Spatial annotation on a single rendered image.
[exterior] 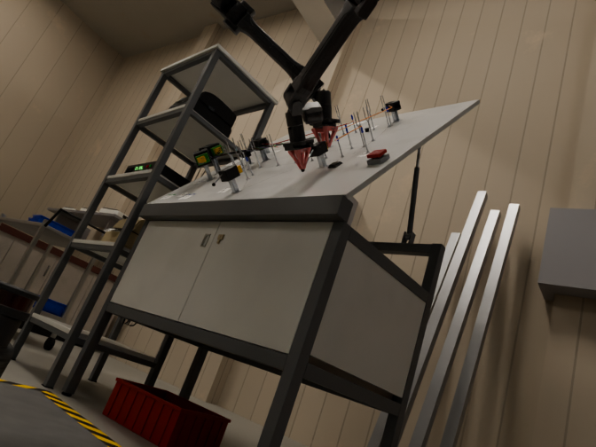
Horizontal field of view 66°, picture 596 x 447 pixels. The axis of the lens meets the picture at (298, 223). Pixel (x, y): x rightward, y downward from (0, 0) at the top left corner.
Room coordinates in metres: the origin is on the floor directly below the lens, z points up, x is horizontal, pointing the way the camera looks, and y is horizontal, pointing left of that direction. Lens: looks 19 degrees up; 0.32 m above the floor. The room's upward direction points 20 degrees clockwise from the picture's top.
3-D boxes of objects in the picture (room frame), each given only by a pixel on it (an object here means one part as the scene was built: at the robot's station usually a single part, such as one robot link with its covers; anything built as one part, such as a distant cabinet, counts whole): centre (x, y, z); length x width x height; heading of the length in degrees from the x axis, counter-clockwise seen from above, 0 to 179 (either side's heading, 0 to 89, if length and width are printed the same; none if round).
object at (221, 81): (2.47, 0.76, 0.92); 0.60 x 0.50 x 1.85; 42
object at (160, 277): (1.86, 0.45, 0.60); 0.55 x 0.02 x 0.39; 42
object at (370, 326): (1.86, 0.05, 0.60); 1.17 x 0.58 x 0.40; 42
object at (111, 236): (2.35, 0.72, 0.76); 0.30 x 0.21 x 0.20; 136
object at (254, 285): (1.46, 0.09, 0.60); 0.55 x 0.03 x 0.39; 42
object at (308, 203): (1.65, 0.28, 0.83); 1.18 x 0.05 x 0.06; 42
